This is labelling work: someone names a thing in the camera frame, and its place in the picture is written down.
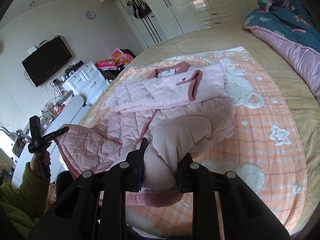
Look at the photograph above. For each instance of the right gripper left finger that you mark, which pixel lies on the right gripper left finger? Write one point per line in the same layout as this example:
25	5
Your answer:
93	207

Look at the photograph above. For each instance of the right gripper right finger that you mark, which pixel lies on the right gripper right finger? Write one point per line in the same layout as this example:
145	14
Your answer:
225	201

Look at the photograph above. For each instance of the pink quilted jacket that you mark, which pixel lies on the pink quilted jacket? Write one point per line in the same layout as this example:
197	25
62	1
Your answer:
179	110

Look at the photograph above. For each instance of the green sleeve forearm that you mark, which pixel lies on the green sleeve forearm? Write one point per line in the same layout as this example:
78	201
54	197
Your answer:
26	204

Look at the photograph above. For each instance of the pink cartoon clothes pile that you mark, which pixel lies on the pink cartoon clothes pile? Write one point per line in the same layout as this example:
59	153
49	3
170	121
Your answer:
118	60

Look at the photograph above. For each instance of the person's left hand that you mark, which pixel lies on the person's left hand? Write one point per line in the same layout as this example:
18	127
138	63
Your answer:
40	164

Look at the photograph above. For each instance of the white rounded cabinet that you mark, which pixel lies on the white rounded cabinet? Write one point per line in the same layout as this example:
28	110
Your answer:
72	113

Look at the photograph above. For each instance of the desk clutter items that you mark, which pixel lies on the desk clutter items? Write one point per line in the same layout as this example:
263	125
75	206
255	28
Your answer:
20	99

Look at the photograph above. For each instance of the orange patterned blanket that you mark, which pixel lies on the orange patterned blanket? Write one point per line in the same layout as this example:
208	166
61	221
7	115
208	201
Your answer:
265	149

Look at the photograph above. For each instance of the white drawer chest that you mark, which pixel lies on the white drawer chest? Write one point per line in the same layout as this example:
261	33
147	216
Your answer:
87	82

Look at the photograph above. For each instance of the beige bed sheet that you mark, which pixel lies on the beige bed sheet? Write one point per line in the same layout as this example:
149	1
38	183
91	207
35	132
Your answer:
301	102

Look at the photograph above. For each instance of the white door with bags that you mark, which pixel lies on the white door with bags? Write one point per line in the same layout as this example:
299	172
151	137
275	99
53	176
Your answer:
142	21

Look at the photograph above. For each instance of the blue floral pink quilt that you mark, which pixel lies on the blue floral pink quilt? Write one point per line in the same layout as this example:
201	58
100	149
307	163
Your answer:
286	27

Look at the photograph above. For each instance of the black wall television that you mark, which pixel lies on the black wall television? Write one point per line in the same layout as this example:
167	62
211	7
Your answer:
46	60

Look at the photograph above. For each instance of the round wall clock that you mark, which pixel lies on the round wall clock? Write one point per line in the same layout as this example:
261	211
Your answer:
90	15

